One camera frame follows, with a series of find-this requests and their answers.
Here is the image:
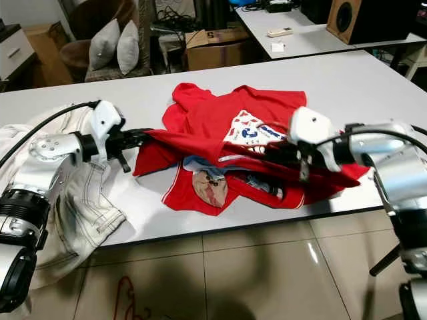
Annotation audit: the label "red printed shirt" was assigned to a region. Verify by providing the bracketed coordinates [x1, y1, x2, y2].
[132, 83, 371, 214]

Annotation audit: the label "beige patterned cloth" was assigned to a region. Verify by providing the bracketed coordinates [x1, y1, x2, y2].
[192, 170, 231, 207]

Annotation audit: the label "white patched jeans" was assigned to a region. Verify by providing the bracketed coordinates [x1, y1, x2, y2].
[33, 157, 129, 289]

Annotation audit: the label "grey pillow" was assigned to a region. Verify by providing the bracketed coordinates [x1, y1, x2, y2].
[117, 20, 141, 75]
[90, 19, 121, 72]

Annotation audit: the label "brown wicker chair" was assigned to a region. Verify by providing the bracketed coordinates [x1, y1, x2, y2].
[59, 0, 151, 85]

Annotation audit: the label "cardboard box with S print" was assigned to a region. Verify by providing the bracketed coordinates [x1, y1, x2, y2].
[185, 28, 249, 71]

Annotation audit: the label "white remote control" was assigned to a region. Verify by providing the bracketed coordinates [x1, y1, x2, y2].
[267, 27, 296, 37]

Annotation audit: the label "white drawer unit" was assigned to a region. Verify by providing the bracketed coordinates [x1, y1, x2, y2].
[0, 25, 34, 81]

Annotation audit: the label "black metal bar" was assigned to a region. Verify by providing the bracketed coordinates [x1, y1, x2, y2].
[369, 243, 404, 276]

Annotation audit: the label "wooden speaker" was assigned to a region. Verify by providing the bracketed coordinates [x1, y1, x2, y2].
[327, 0, 416, 44]

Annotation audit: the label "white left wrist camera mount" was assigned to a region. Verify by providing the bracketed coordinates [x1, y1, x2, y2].
[90, 100, 124, 149]

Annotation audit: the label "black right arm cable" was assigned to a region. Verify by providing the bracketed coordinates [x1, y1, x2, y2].
[317, 122, 427, 154]

